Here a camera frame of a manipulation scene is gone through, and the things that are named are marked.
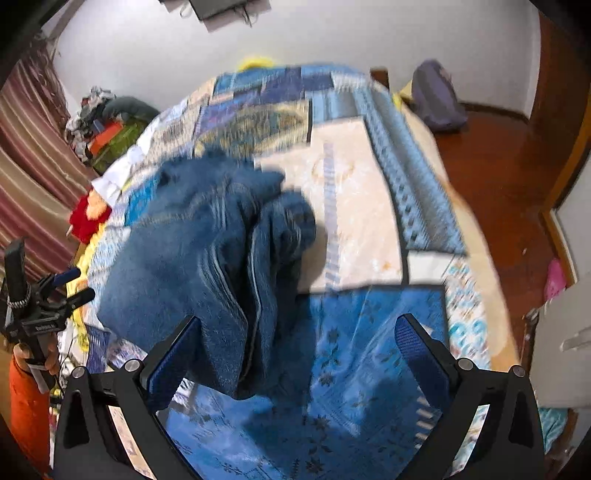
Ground white cabinet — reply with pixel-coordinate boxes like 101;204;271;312
531;180;591;411

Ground purple grey bag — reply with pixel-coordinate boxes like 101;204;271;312
411;59;469;134

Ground striped curtain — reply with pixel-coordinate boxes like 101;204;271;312
0;41;100;296

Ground black wall television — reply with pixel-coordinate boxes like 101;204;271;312
159;0;269;24

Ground red plush toy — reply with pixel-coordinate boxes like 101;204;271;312
68;194;114;243

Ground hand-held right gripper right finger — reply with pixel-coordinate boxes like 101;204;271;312
394;314;546;480

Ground teal patterned cloth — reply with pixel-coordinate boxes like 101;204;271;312
538;406;568;455

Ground blue denim jeans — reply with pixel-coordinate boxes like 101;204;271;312
97;148;317;400

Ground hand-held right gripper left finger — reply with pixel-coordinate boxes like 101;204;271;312
51;315;204;480

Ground bed with patchwork quilt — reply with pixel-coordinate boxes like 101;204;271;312
85;62;492;480

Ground yellow soft toy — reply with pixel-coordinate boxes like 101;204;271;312
238;55;278;71

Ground person's left hand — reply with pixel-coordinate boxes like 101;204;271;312
13;342;61;377

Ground person's left forearm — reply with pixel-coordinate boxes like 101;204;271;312
8;357;54;478

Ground pink plastic bag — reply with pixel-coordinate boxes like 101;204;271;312
542;258;568;301

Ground white cloth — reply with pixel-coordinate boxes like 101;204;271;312
91;147;141;204

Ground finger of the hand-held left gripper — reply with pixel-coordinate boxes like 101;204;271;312
60;287;96;319
39;268;81;296

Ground pile of mixed clothes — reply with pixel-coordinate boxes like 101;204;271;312
65;85;160;174

